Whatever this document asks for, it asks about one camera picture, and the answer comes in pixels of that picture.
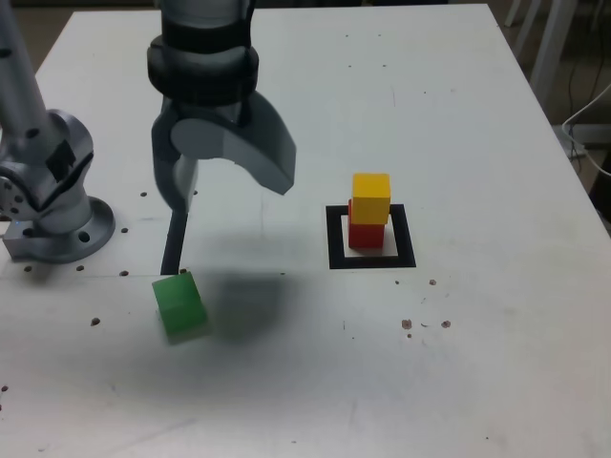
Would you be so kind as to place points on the yellow cube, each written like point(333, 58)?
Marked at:
point(371, 200)

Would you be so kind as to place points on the red cube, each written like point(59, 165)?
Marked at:
point(365, 236)

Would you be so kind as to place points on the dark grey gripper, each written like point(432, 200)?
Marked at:
point(210, 114)

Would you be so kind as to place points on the black tape strip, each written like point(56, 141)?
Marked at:
point(173, 248)

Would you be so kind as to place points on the white furniture leg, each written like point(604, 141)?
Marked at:
point(513, 12)
point(554, 43)
point(529, 28)

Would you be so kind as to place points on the green cube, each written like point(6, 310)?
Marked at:
point(180, 310)

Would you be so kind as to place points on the black tape square outline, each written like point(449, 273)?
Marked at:
point(334, 248)

